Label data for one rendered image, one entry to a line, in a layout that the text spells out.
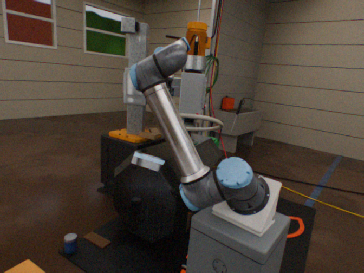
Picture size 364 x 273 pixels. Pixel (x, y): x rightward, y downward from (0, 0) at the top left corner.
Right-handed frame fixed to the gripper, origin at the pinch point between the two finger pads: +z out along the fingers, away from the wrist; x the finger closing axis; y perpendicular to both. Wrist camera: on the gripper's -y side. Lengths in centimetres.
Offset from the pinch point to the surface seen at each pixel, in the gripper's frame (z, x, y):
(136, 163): 38, 6, -54
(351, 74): -210, 510, -115
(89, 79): -229, 54, -672
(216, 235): 71, 9, 55
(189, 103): -23, 47, -42
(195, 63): -55, 40, -27
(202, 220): 66, 6, 48
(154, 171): 43, 16, -37
